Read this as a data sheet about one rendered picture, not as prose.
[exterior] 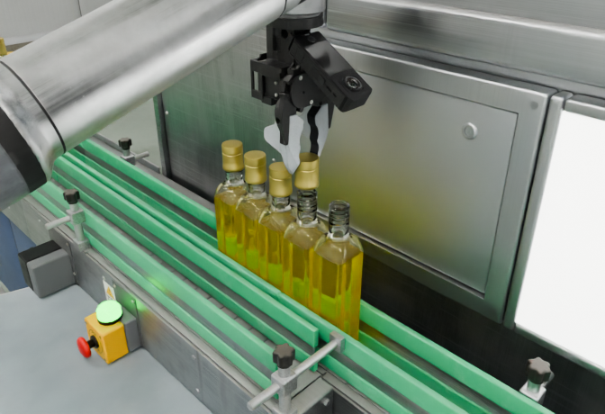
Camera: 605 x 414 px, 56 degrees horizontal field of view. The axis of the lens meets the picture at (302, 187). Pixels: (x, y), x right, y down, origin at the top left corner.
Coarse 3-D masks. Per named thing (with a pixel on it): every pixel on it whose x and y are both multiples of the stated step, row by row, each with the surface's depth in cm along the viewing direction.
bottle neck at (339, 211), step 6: (330, 204) 78; (336, 204) 79; (342, 204) 79; (348, 204) 78; (330, 210) 78; (336, 210) 77; (342, 210) 77; (348, 210) 78; (330, 216) 78; (336, 216) 78; (342, 216) 78; (348, 216) 78; (330, 222) 79; (336, 222) 78; (342, 222) 78; (348, 222) 79; (330, 228) 79; (336, 228) 79; (342, 228) 79; (348, 228) 80; (330, 234) 80; (336, 234) 79; (342, 234) 79; (348, 234) 80
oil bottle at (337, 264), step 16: (320, 240) 81; (336, 240) 79; (352, 240) 80; (320, 256) 81; (336, 256) 79; (352, 256) 80; (320, 272) 82; (336, 272) 79; (352, 272) 81; (320, 288) 83; (336, 288) 81; (352, 288) 83; (320, 304) 85; (336, 304) 82; (352, 304) 84; (336, 320) 83; (352, 320) 86; (352, 336) 88
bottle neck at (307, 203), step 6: (300, 192) 82; (306, 192) 83; (312, 192) 82; (300, 198) 81; (306, 198) 81; (312, 198) 81; (300, 204) 82; (306, 204) 81; (312, 204) 81; (300, 210) 82; (306, 210) 82; (312, 210) 82; (300, 216) 82; (306, 216) 82; (312, 216) 82; (300, 222) 83; (306, 222) 82; (312, 222) 83
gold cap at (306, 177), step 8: (304, 152) 80; (304, 160) 78; (312, 160) 78; (304, 168) 78; (312, 168) 78; (296, 176) 80; (304, 176) 79; (312, 176) 79; (296, 184) 80; (304, 184) 79; (312, 184) 80
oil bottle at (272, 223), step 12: (264, 216) 87; (276, 216) 86; (288, 216) 86; (264, 228) 88; (276, 228) 86; (264, 240) 89; (276, 240) 87; (264, 252) 90; (276, 252) 88; (264, 264) 91; (276, 264) 89; (264, 276) 93; (276, 276) 90
